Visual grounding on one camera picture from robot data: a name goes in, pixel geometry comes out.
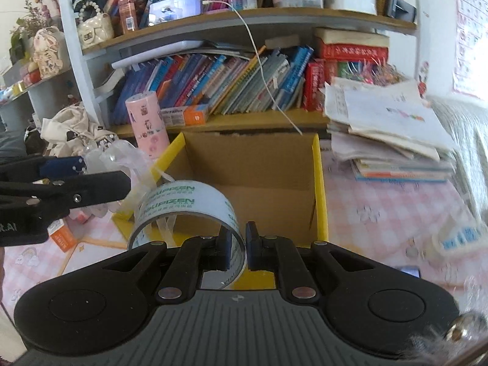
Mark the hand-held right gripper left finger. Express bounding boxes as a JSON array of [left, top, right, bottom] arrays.
[[101, 224, 234, 302]]

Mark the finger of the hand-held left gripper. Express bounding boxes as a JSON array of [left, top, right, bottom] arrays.
[[0, 155, 88, 181], [0, 170, 131, 222]]

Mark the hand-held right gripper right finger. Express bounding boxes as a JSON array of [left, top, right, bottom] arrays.
[[245, 220, 385, 303]]

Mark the clear plastic bag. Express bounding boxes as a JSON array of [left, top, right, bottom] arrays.
[[82, 139, 180, 245]]

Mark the cardboard box with yellow flaps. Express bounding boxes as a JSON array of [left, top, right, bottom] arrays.
[[112, 131, 329, 290]]

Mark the clear packing tape roll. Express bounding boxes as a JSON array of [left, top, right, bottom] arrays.
[[127, 181, 248, 290]]

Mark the pink checkered desktop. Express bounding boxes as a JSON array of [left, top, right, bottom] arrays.
[[0, 137, 488, 366]]

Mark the cream hoodie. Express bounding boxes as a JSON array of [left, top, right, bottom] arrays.
[[40, 102, 119, 149]]

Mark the grey side shelf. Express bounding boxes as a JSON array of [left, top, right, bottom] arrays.
[[0, 61, 73, 123]]

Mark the pink cylinder with stickers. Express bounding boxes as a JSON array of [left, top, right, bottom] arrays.
[[125, 92, 171, 160]]

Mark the white cartoon jar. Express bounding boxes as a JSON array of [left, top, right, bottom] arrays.
[[32, 27, 65, 79]]

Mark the small white and orange box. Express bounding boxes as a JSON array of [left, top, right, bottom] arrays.
[[160, 104, 210, 126]]

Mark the white pearl handbag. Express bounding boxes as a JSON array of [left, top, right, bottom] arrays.
[[76, 1, 115, 41]]

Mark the dried flower bunch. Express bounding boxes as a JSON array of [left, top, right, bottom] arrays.
[[9, 0, 46, 59]]

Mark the row of colourful books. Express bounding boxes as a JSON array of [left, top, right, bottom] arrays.
[[110, 45, 317, 124]]

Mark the pink lotion bottle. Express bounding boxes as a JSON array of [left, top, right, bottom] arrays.
[[116, 0, 138, 33]]

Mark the upright red book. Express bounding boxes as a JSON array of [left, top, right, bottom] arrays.
[[304, 60, 325, 112]]

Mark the stack of papers and books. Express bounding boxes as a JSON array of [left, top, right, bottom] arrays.
[[323, 77, 458, 183]]

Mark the smartphone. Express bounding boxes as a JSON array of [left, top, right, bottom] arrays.
[[148, 0, 203, 27]]

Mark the white and blue packet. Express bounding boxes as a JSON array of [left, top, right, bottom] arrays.
[[432, 213, 485, 260]]

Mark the thick red book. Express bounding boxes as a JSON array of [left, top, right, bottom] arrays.
[[316, 40, 389, 62]]

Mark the wooden bookshelf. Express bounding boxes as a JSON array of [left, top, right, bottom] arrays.
[[57, 0, 420, 138]]

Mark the thick tan book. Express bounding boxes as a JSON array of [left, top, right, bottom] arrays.
[[314, 27, 390, 46]]

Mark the grey fuzzy blanket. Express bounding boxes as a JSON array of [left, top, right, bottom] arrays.
[[427, 95, 488, 222]]

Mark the black clip stand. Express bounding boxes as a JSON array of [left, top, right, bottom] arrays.
[[385, 0, 417, 21]]

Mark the white charging cable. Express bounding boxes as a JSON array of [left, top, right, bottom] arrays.
[[202, 1, 303, 136]]

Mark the wall poster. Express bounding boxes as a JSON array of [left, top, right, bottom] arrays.
[[452, 0, 488, 98]]

